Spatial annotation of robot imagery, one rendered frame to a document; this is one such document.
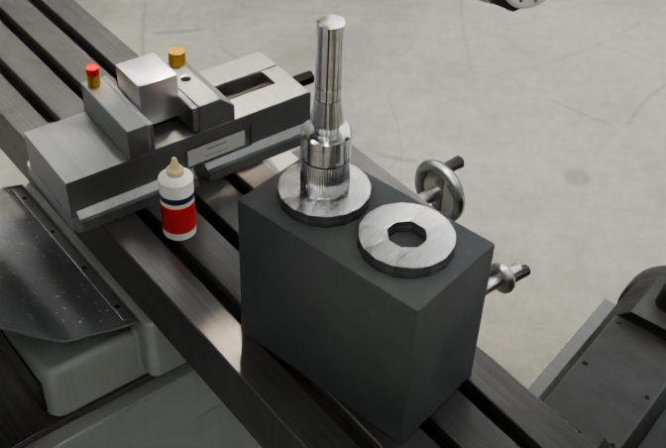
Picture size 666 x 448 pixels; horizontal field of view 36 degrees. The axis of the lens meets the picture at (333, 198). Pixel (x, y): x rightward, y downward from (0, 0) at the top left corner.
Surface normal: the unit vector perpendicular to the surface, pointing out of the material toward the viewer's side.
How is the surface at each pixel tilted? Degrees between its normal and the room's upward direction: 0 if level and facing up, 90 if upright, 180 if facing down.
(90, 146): 0
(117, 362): 90
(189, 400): 90
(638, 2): 0
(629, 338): 0
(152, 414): 90
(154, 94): 90
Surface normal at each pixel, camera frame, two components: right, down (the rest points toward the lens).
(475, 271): 0.76, 0.43
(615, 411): 0.04, -0.77
